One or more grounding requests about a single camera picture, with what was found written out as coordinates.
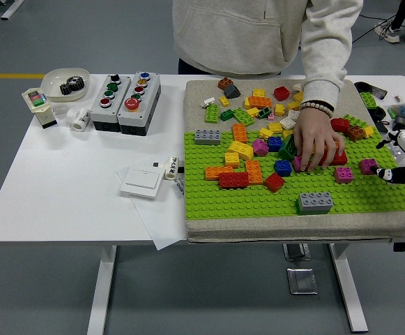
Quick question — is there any person's left hand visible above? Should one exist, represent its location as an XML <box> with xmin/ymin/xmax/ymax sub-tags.
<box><xmin>292</xmin><ymin>108</ymin><xmax>347</xmax><ymax>172</ymax></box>

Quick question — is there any red rounded toy brick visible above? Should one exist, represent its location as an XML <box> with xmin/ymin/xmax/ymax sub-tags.
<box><xmin>330</xmin><ymin>117</ymin><xmax>351</xmax><ymax>133</ymax></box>

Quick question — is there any long red toy brick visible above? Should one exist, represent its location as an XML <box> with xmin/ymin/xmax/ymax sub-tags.
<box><xmin>319</xmin><ymin>149</ymin><xmax>349</xmax><ymax>167</ymax></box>
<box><xmin>219</xmin><ymin>171</ymin><xmax>252</xmax><ymax>190</ymax></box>

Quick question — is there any blue square toy brick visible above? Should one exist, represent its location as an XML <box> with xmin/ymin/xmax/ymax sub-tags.
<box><xmin>274</xmin><ymin>159</ymin><xmax>293</xmax><ymax>177</ymax></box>
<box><xmin>267</xmin><ymin>136</ymin><xmax>284</xmax><ymax>153</ymax></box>

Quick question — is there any red square toy brick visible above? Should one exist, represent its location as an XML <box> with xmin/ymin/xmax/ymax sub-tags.
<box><xmin>263</xmin><ymin>172</ymin><xmax>287</xmax><ymax>194</ymax></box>
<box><xmin>273</xmin><ymin>85</ymin><xmax>291</xmax><ymax>103</ymax></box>

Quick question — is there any long grey toy brick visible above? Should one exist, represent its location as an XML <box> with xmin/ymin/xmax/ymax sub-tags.
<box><xmin>296</xmin><ymin>191</ymin><xmax>335</xmax><ymax>215</ymax></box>
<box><xmin>194</xmin><ymin>128</ymin><xmax>223</xmax><ymax>146</ymax></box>

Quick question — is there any brown oblong toy brick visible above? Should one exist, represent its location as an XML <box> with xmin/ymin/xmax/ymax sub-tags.
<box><xmin>344</xmin><ymin>125</ymin><xmax>367</xmax><ymax>142</ymax></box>

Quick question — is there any lime green toy plate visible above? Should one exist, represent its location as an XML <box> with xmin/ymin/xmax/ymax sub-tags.
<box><xmin>343</xmin><ymin>114</ymin><xmax>369</xmax><ymax>131</ymax></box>

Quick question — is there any long orange toy brick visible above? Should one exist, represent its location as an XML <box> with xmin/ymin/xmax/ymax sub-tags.
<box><xmin>247</xmin><ymin>96</ymin><xmax>273</xmax><ymax>110</ymax></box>
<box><xmin>205</xmin><ymin>165</ymin><xmax>235</xmax><ymax>181</ymax></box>

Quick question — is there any orange oblong toy brick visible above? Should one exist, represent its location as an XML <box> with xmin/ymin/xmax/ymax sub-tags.
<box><xmin>231</xmin><ymin>122</ymin><xmax>250</xmax><ymax>145</ymax></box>
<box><xmin>245</xmin><ymin>160</ymin><xmax>265</xmax><ymax>186</ymax></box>

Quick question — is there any long lime green toy brick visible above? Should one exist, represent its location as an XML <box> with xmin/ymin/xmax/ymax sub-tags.
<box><xmin>232</xmin><ymin>107</ymin><xmax>256</xmax><ymax>127</ymax></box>

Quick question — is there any yellow curved toy brick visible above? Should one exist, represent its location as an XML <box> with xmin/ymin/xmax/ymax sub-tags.
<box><xmin>227</xmin><ymin>140</ymin><xmax>256</xmax><ymax>162</ymax></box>

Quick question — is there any dark grey sloped toy brick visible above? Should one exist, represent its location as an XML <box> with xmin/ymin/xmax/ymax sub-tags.
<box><xmin>223</xmin><ymin>84</ymin><xmax>242</xmax><ymax>99</ymax></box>

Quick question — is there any green toy baseplate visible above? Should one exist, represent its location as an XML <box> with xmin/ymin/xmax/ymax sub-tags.
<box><xmin>183</xmin><ymin>129</ymin><xmax>405</xmax><ymax>222</ymax></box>

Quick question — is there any crumpled clear plastic bag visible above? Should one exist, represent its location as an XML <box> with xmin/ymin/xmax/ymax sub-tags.
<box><xmin>385</xmin><ymin>139</ymin><xmax>405</xmax><ymax>167</ymax></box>

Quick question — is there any lime green studded plate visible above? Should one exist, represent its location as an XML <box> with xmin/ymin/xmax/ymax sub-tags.
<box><xmin>359</xmin><ymin>91</ymin><xmax>379</xmax><ymax>110</ymax></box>

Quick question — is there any dark clear rectangular block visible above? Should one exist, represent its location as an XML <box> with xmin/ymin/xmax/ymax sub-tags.
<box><xmin>367</xmin><ymin>85</ymin><xmax>388</xmax><ymax>101</ymax></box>

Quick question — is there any bystander person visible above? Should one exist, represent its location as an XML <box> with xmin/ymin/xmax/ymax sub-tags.
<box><xmin>374</xmin><ymin>0</ymin><xmax>405</xmax><ymax>46</ymax></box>

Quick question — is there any printed paper label strip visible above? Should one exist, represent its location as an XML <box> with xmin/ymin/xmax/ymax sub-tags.
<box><xmin>175</xmin><ymin>176</ymin><xmax>187</xmax><ymax>200</ymax></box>

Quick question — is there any white labelled tube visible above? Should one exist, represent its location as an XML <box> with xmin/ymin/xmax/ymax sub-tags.
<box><xmin>163</xmin><ymin>156</ymin><xmax>185</xmax><ymax>182</ymax></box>

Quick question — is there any metal floor socket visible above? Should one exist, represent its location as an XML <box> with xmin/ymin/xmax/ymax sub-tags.
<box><xmin>286</xmin><ymin>267</ymin><xmax>319</xmax><ymax>296</ymax></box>

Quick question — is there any white table leg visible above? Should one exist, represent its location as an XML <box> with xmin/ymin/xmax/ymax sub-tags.
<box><xmin>86</xmin><ymin>244</ymin><xmax>119</xmax><ymax>335</ymax></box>
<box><xmin>328</xmin><ymin>243</ymin><xmax>369</xmax><ymax>334</ymax></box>

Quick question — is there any grey emergency-stop control box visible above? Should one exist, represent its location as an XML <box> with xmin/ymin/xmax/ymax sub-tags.
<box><xmin>116</xmin><ymin>70</ymin><xmax>162</xmax><ymax>137</ymax></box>

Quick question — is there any white paper sheet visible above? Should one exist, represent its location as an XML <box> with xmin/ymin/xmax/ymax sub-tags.
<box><xmin>116</xmin><ymin>166</ymin><xmax>190</xmax><ymax>252</ymax></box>

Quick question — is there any grey four-button control box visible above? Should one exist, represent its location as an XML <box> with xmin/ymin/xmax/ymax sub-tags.
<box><xmin>90</xmin><ymin>73</ymin><xmax>132</xmax><ymax>133</ymax></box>

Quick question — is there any white pipe tee fitting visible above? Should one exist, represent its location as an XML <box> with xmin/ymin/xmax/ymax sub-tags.
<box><xmin>66</xmin><ymin>106</ymin><xmax>93</xmax><ymax>133</ymax></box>

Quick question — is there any black metal gear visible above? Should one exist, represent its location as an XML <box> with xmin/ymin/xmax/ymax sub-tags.
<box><xmin>59</xmin><ymin>75</ymin><xmax>86</xmax><ymax>96</ymax></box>

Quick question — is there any white shallow bowl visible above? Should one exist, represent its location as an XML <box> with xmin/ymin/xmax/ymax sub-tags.
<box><xmin>40</xmin><ymin>67</ymin><xmax>91</xmax><ymax>103</ymax></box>

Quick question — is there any white background desk foot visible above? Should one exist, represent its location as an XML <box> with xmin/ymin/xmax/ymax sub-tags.
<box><xmin>0</xmin><ymin>0</ymin><xmax>26</xmax><ymax>20</ymax></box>

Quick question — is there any wooden bead bracelet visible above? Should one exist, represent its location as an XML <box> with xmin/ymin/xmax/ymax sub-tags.
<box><xmin>299</xmin><ymin>100</ymin><xmax>336</xmax><ymax>118</ymax></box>

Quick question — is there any black rubber ring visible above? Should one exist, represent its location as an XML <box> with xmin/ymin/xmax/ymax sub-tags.
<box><xmin>367</xmin><ymin>106</ymin><xmax>388</xmax><ymax>121</ymax></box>

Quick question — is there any black floor cable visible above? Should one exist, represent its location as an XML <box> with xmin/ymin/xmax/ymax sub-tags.
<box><xmin>351</xmin><ymin>13</ymin><xmax>397</xmax><ymax>45</ymax></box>

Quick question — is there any white wall switch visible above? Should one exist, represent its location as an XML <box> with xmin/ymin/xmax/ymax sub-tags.
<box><xmin>119</xmin><ymin>167</ymin><xmax>165</xmax><ymax>201</ymax></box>

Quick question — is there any white red-green pushbutton switch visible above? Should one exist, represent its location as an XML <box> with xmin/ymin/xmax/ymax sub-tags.
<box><xmin>21</xmin><ymin>87</ymin><xmax>59</xmax><ymax>131</ymax></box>

